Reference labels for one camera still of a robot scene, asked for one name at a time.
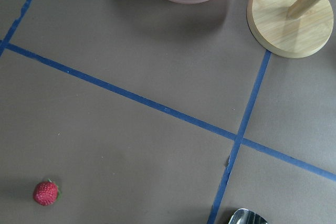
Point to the red strawberry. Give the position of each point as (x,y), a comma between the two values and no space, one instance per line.
(46,193)

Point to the metal spoon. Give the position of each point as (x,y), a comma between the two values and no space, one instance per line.
(245,216)

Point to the round wooden stand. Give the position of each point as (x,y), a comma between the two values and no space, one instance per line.
(291,28)

